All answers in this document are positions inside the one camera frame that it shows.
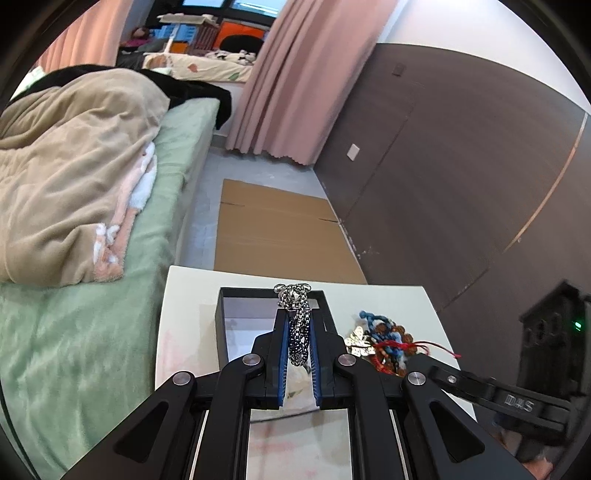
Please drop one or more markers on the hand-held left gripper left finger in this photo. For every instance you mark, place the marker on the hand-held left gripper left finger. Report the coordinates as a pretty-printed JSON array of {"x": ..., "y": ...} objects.
[{"x": 279, "y": 364}]

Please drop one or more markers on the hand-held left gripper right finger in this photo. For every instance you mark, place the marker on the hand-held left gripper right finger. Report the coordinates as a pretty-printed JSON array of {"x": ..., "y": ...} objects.
[{"x": 316, "y": 364}]

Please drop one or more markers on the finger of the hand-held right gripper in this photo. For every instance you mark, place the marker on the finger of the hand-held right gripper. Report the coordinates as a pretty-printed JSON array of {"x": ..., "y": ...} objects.
[{"x": 480, "y": 390}]

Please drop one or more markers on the silver charm pendant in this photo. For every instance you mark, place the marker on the silver charm pendant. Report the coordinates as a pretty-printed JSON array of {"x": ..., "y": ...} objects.
[{"x": 356, "y": 342}]

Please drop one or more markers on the black jewelry box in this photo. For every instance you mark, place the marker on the black jewelry box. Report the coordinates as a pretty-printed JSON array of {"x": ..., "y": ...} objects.
[{"x": 226, "y": 323}]

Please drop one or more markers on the flat cardboard sheet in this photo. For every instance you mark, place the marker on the flat cardboard sheet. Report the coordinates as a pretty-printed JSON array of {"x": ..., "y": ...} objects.
[{"x": 272, "y": 230}]

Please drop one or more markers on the green bed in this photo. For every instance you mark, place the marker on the green bed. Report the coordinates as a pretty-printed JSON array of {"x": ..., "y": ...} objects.
[{"x": 69, "y": 360}]

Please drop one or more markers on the beige fleece blanket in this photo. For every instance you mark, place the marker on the beige fleece blanket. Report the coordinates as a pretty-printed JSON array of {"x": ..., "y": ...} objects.
[{"x": 74, "y": 175}]

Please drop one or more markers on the pink curtain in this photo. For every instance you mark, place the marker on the pink curtain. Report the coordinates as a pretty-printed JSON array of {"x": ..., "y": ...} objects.
[
  {"x": 295, "y": 78},
  {"x": 83, "y": 41}
]

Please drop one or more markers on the black cloth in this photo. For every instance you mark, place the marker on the black cloth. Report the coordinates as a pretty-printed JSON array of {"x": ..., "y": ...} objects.
[{"x": 194, "y": 90}]

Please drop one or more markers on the cream printed blanket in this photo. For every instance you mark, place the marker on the cream printed blanket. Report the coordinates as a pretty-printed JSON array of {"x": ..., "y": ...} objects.
[{"x": 203, "y": 67}]

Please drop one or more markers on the black chair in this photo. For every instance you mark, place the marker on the black chair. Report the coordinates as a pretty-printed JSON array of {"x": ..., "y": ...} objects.
[{"x": 240, "y": 44}]

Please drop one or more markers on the plush doll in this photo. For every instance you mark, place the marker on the plush doll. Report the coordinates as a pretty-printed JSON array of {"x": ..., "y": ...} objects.
[{"x": 138, "y": 38}]

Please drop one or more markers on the white wall switch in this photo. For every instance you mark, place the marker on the white wall switch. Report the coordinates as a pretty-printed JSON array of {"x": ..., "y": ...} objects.
[{"x": 353, "y": 152}]

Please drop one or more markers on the dark wall plate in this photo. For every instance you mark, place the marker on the dark wall plate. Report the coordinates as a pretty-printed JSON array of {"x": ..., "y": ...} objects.
[{"x": 398, "y": 69}]

